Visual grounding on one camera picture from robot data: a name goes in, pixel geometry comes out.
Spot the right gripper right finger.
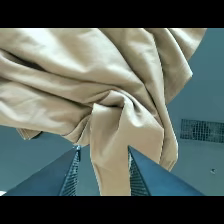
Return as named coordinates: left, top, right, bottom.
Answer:
left=127, top=145, right=205, bottom=197

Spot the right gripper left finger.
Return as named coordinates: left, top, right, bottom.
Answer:
left=4, top=144, right=82, bottom=197

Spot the tan shirt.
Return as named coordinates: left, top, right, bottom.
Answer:
left=0, top=28, right=208, bottom=197

